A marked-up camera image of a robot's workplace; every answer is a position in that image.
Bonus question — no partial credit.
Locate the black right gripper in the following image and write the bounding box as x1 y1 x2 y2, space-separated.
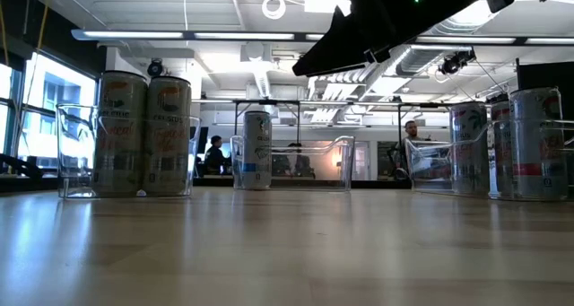
291 0 454 77

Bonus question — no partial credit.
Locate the clear plastic bin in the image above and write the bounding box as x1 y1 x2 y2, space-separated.
403 119 574 203
56 102 202 199
230 134 357 192

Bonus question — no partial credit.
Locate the Celsius Arctic Vibe can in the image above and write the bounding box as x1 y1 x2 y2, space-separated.
240 110 274 190

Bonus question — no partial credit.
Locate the Celsius Tropical Vibe can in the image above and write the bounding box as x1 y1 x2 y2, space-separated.
91 70 149 198
142 75 193 197

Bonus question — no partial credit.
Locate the white round ceiling lamp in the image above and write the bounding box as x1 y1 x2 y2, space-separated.
262 0 287 21

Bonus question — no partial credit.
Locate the long ceiling light bar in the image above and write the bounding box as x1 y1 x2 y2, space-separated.
70 27 574 47

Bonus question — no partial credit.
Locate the person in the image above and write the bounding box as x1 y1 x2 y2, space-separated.
204 135 229 175
394 119 425 181

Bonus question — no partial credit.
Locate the dark background equipment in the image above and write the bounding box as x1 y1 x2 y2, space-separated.
280 142 323 179

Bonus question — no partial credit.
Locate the black computer monitor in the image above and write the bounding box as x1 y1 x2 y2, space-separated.
195 126 210 155

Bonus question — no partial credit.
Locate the large black panel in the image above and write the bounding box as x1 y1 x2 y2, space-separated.
516 57 574 127

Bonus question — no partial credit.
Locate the bright window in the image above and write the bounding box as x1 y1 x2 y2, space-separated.
17 52 98 170

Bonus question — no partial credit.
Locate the silver ventilation duct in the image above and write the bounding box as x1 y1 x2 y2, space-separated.
394 0 517 76

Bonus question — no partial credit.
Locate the black aluminium table frame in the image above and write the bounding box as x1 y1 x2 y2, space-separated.
0 174 412 195

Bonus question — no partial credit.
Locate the black ceiling dome camera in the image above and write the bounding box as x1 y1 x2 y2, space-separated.
146 57 165 78

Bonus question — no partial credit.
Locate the yellow hanging strap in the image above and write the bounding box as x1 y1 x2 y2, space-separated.
36 3 49 50

